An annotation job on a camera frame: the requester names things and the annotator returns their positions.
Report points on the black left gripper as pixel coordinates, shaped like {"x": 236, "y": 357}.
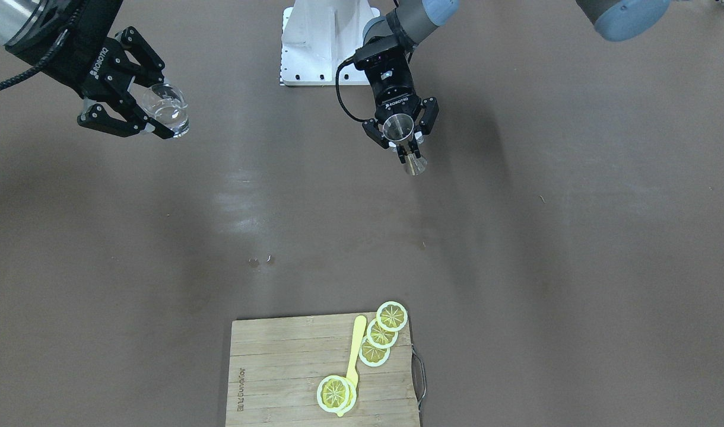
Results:
{"x": 393, "y": 95}

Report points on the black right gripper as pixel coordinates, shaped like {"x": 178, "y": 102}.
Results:
{"x": 84, "y": 54}

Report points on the steel double jigger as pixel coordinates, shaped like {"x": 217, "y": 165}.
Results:
{"x": 399, "y": 129}

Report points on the clear glass cup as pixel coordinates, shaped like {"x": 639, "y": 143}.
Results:
{"x": 167, "y": 105}

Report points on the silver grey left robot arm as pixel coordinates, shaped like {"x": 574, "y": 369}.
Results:
{"x": 411, "y": 22}

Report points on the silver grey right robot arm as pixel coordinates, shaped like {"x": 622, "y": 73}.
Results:
{"x": 119, "y": 77}

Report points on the lemon slice outermost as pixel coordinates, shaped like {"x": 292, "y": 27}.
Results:
{"x": 392, "y": 316}

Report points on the lemon slice middle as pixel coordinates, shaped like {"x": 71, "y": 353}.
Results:
{"x": 379, "y": 337}

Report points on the bamboo cutting board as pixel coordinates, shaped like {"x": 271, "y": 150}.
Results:
{"x": 277, "y": 364}

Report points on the lemon slice at knife blade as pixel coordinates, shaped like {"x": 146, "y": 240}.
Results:
{"x": 336, "y": 394}

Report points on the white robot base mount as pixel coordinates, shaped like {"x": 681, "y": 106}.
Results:
{"x": 317, "y": 36}

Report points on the lemon slice near knife handle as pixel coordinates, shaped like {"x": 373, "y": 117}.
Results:
{"x": 373, "y": 356}

